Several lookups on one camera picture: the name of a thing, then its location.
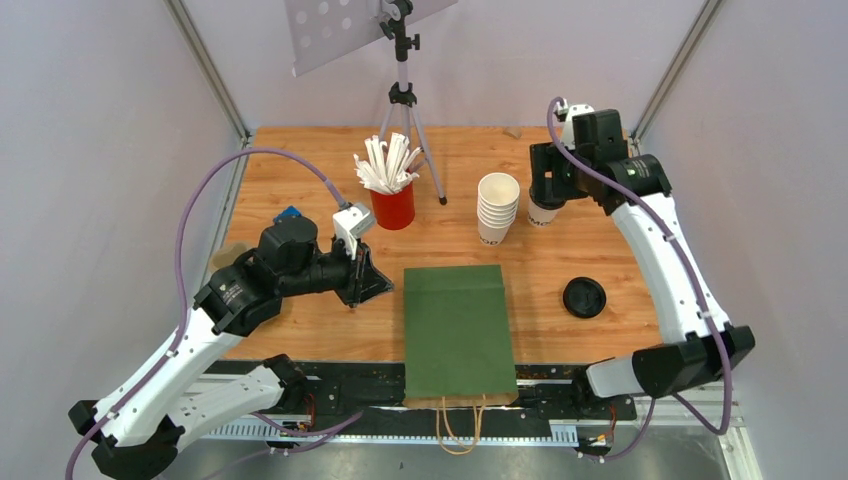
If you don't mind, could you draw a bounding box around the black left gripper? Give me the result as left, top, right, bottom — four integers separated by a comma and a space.
280, 232, 396, 308

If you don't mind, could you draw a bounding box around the green paper bag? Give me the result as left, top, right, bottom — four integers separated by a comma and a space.
403, 265, 518, 456

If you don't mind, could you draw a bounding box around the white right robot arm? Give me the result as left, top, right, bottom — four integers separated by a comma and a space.
528, 98, 756, 418

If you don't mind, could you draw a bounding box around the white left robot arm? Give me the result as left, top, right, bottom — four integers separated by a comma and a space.
69, 204, 393, 479

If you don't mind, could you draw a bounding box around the stack of white paper cups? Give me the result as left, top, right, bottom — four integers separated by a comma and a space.
477, 172, 520, 246

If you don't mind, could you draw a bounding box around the red straw holder cup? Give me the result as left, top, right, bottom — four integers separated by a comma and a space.
369, 183, 415, 231

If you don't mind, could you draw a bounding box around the blue toy brick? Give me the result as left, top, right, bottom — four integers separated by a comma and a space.
273, 205, 302, 224

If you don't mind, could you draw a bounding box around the white wrapped straws bundle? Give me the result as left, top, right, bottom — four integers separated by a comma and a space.
353, 132, 423, 195

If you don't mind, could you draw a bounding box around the black lid stack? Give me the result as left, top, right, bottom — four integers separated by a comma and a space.
562, 277, 607, 319

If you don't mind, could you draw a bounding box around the cardboard cup carrier tray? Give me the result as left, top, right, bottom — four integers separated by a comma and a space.
207, 242, 254, 274

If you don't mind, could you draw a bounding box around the white tripod stand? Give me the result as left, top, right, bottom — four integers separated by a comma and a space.
376, 0, 448, 206

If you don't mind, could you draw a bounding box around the white perforated board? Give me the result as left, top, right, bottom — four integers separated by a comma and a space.
284, 1, 454, 77

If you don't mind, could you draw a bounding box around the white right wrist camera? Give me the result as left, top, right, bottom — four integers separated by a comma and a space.
555, 100, 595, 150

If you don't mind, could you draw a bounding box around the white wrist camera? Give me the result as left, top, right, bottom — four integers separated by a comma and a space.
332, 202, 376, 259
555, 100, 595, 150

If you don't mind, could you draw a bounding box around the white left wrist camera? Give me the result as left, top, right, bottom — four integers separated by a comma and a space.
332, 202, 376, 259

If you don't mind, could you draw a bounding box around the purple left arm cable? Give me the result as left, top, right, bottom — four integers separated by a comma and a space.
64, 146, 349, 480

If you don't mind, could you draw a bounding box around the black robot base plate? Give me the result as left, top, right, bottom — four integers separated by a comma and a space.
266, 362, 637, 441

